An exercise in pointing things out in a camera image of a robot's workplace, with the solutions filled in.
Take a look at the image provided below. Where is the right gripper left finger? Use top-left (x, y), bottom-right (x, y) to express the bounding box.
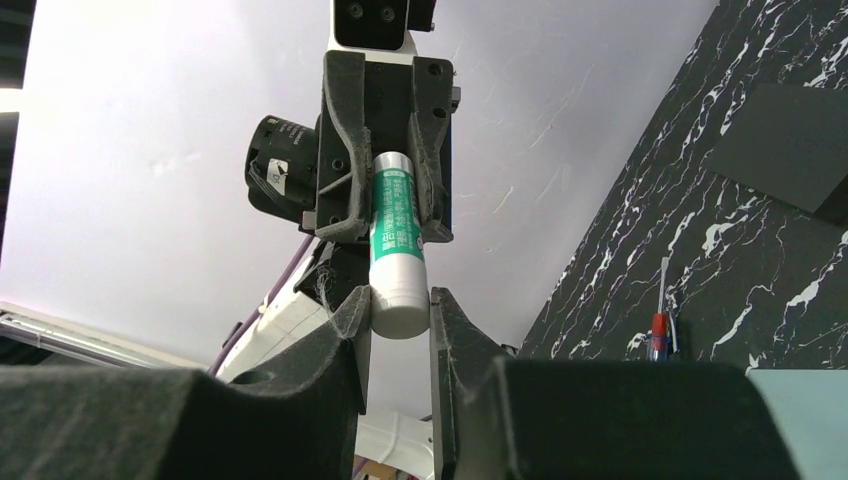
top-left (1, 286), bottom-right (371, 479)

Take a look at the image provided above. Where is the aluminium frame rail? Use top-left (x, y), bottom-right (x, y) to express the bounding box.
top-left (1, 301), bottom-right (206, 370)

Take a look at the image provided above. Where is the teal paper envelope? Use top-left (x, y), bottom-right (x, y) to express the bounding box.
top-left (747, 369), bottom-right (847, 479)

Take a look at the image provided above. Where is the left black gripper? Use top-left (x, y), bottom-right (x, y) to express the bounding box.
top-left (244, 51), bottom-right (460, 243)

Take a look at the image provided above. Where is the black foam block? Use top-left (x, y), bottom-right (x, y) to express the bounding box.
top-left (705, 84), bottom-right (847, 225)

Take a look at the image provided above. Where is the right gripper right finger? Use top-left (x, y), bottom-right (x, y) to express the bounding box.
top-left (430, 287), bottom-right (800, 479)

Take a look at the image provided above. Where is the green white marker pen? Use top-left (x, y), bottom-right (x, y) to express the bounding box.
top-left (369, 152), bottom-right (430, 340)

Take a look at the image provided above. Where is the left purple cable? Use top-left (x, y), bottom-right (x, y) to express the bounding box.
top-left (205, 235), bottom-right (316, 379)

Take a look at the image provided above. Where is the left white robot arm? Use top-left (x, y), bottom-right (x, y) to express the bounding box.
top-left (216, 50), bottom-right (460, 380)

